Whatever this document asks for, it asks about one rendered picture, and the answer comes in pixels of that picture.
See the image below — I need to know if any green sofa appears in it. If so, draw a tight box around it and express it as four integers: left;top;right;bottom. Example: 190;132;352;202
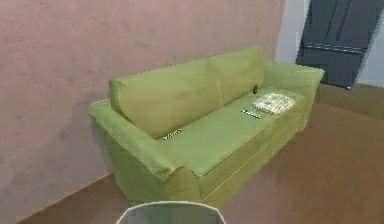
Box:
88;45;326;207

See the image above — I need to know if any dark patterned flat object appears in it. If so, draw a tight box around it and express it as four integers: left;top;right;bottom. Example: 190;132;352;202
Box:
162;128;184;140

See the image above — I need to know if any black remote control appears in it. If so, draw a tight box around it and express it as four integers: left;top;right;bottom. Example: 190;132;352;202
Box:
240;108;262;120

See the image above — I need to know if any yellow checked pillow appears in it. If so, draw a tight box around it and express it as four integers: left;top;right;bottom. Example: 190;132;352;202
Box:
252;92;296;116

